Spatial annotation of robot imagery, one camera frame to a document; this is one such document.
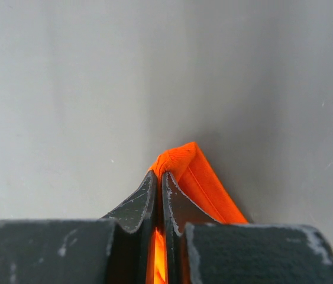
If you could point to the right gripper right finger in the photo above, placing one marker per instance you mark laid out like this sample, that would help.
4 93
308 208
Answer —
202 250

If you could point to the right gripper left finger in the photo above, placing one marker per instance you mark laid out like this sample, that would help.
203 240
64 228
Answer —
117 248

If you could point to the orange t shirt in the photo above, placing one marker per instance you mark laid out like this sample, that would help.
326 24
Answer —
197 179

